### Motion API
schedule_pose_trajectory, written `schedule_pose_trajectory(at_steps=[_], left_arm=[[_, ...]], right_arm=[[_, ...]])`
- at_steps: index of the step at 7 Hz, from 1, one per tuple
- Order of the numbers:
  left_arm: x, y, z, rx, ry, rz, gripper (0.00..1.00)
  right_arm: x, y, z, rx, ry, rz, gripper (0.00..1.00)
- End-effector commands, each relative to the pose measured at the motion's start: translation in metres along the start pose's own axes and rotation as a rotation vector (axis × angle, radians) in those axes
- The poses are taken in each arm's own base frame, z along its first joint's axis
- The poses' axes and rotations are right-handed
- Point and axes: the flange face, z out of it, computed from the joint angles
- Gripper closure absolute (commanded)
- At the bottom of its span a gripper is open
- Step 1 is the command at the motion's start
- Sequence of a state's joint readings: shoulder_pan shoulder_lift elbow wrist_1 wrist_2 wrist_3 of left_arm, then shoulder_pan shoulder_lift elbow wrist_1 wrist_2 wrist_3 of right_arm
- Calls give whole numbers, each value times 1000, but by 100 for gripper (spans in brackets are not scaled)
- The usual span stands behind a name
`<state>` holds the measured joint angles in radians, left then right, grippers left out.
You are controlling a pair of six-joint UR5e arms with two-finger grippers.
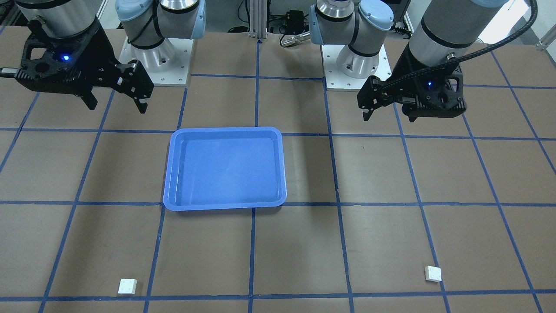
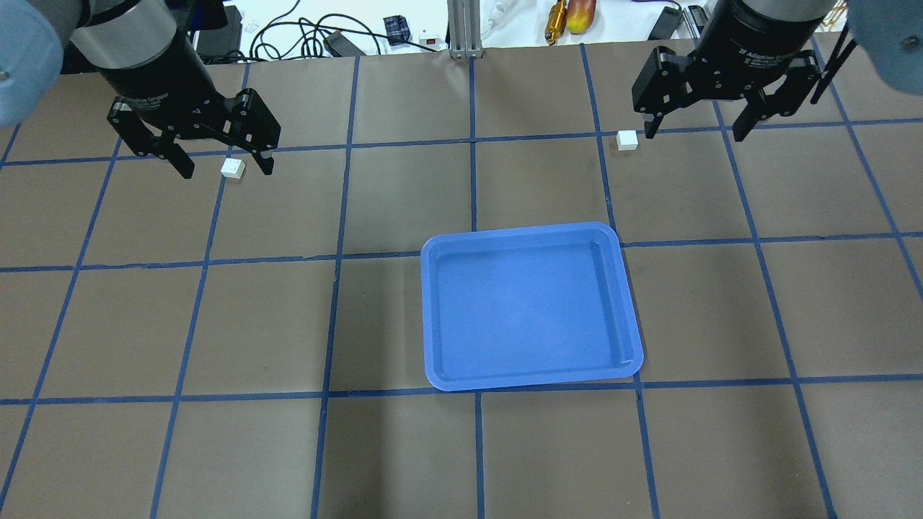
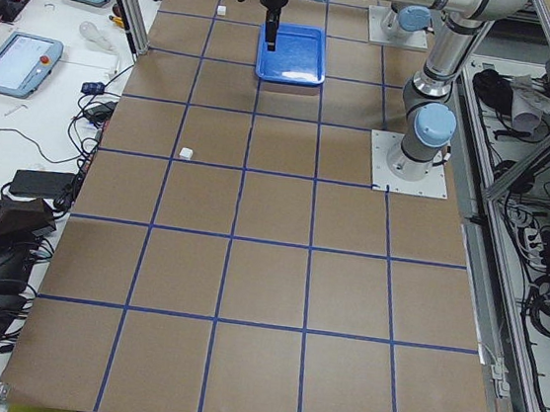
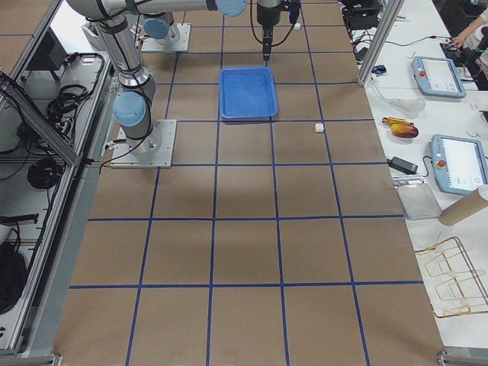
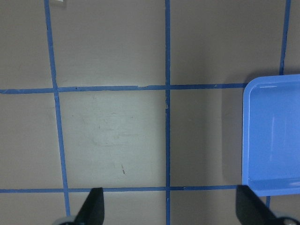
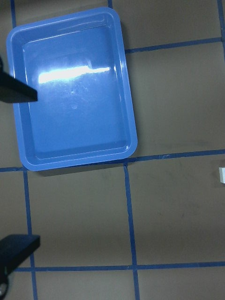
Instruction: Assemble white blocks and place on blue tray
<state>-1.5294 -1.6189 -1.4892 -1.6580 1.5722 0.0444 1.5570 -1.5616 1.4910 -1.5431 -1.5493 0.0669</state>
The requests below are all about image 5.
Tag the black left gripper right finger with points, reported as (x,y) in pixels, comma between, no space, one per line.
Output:
(249,208)

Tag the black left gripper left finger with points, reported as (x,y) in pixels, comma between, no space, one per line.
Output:
(92,210)

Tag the blue plastic tray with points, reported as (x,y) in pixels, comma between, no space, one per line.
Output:
(271,135)

